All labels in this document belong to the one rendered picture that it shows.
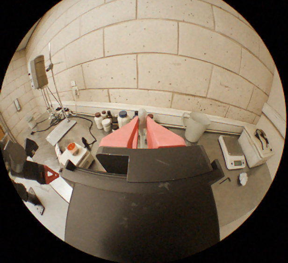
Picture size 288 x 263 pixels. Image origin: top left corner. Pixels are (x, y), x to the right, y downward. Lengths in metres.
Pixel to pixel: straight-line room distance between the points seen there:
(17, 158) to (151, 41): 0.69
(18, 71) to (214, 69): 3.16
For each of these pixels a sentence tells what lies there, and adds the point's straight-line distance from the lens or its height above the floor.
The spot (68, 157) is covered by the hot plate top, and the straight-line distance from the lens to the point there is 0.48.
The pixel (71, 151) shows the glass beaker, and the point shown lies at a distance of 0.43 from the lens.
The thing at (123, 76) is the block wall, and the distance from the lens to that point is 0.61.
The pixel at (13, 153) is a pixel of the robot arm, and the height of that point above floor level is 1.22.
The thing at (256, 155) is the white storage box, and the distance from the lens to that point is 0.77.
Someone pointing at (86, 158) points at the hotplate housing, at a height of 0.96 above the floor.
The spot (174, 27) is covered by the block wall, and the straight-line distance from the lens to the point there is 0.59.
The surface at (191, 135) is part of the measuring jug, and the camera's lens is 0.55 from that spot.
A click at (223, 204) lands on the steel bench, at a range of 0.55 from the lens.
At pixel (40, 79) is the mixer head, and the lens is 0.74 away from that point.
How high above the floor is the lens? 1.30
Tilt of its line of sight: 36 degrees down
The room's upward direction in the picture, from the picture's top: straight up
